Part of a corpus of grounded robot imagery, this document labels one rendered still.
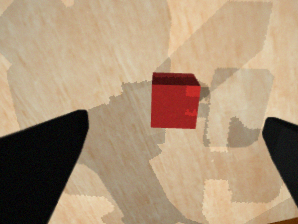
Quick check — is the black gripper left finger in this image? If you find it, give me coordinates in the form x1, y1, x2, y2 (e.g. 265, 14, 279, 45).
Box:
0, 109, 89, 224

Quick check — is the red block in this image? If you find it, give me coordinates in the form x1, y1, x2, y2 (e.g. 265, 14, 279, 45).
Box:
151, 72, 201, 129

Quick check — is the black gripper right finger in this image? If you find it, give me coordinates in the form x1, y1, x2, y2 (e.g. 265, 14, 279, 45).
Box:
262, 117, 298, 208

